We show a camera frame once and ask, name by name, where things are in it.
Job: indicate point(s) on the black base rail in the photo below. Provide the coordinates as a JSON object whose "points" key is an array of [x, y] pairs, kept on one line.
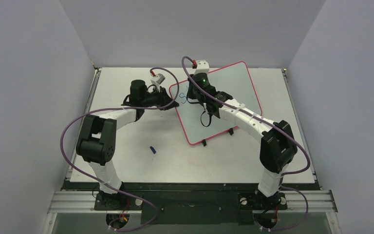
{"points": [[192, 203]]}

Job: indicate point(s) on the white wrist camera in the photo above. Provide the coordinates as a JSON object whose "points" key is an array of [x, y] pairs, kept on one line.
{"points": [[200, 66], [157, 80]]}

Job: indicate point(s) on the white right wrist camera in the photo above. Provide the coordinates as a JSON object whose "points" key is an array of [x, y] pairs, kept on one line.
{"points": [[200, 66]]}

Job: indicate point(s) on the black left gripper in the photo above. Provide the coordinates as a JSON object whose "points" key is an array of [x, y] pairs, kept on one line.
{"points": [[163, 98]]}

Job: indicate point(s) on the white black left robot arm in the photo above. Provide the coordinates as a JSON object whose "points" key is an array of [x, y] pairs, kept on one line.
{"points": [[97, 137]]}

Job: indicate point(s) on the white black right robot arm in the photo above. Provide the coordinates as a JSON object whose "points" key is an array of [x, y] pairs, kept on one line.
{"points": [[277, 148]]}

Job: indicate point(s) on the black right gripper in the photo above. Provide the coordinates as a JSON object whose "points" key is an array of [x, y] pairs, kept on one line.
{"points": [[194, 95]]}

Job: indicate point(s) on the aluminium frame rail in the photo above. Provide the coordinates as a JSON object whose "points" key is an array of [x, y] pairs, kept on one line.
{"points": [[84, 202]]}

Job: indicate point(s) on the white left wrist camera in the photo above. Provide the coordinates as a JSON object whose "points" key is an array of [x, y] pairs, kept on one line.
{"points": [[157, 80]]}

